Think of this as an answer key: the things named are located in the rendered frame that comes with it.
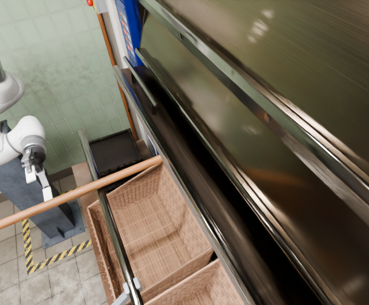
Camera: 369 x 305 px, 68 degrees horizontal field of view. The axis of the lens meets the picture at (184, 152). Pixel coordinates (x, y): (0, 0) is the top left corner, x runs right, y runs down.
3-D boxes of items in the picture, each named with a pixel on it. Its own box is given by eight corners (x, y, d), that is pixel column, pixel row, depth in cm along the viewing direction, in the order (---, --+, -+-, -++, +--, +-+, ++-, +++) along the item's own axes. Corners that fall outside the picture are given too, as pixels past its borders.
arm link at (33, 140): (49, 146, 120) (51, 155, 116) (27, 154, 118) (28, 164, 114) (39, 132, 113) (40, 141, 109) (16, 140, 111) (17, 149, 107)
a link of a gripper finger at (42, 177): (31, 165, 108) (32, 165, 109) (42, 192, 108) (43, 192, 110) (41, 161, 109) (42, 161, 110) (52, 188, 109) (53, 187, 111)
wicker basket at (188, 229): (170, 184, 170) (164, 156, 150) (218, 267, 136) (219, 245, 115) (94, 219, 158) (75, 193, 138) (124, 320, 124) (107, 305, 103)
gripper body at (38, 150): (39, 141, 110) (42, 157, 104) (48, 155, 116) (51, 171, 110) (19, 149, 108) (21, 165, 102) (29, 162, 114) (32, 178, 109)
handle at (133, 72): (123, 70, 108) (127, 69, 108) (155, 120, 87) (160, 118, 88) (122, 55, 103) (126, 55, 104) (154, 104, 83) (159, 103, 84)
